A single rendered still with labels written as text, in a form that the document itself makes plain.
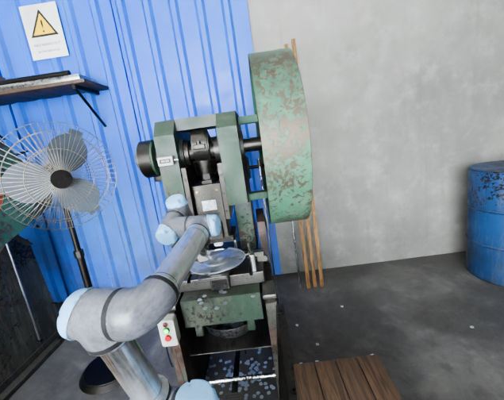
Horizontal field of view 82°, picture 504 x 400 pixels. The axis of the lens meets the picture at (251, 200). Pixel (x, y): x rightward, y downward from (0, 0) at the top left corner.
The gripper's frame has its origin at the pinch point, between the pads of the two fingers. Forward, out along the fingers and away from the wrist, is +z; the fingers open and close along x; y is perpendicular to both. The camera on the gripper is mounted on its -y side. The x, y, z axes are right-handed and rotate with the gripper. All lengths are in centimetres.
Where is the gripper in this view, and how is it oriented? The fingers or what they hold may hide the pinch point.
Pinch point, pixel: (199, 261)
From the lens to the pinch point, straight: 133.5
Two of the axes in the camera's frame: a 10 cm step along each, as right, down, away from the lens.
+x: 1.4, -6.2, 7.8
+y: 9.7, -0.9, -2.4
